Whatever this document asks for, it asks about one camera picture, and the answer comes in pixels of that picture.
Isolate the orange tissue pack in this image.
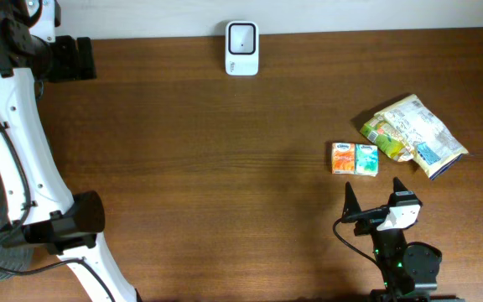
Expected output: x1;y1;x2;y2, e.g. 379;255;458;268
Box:
331;143;355;174

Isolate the teal tissue pack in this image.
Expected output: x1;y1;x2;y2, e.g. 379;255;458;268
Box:
355;144;379;177

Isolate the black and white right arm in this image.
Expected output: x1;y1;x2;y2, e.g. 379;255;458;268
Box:
332;177;460;302

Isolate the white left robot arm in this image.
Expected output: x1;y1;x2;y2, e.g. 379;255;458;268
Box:
0;1;140;301

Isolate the white barcode scanner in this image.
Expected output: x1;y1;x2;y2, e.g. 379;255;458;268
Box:
225;20;260;76

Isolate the green yellow drink carton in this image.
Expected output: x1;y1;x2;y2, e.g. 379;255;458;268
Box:
360;116;414;162

